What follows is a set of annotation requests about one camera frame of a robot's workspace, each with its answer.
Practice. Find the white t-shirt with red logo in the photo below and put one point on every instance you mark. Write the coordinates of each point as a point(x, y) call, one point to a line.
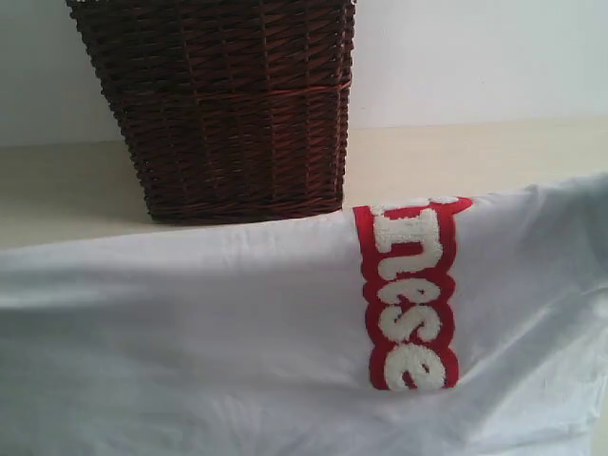
point(435, 326)

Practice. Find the dark brown wicker basket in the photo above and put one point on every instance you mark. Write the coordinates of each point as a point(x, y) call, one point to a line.
point(232, 111)

